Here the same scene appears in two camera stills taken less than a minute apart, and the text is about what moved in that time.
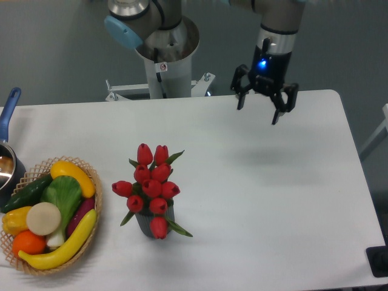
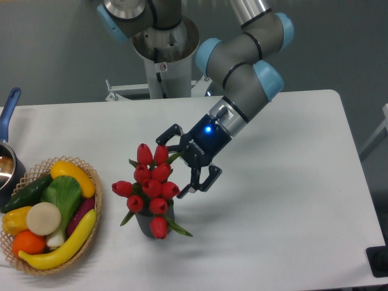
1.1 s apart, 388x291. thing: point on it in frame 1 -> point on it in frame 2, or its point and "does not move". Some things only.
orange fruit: (25, 241) does not move
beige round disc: (42, 219) does not move
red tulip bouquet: (151, 189) does not move
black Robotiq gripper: (267, 74) -> (199, 145)
